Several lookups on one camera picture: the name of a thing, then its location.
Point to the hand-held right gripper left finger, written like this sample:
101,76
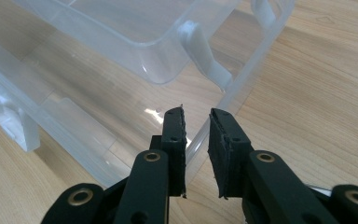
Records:
175,155

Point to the clear plastic storage box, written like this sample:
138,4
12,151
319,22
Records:
112,77

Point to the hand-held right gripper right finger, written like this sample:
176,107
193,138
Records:
228,155

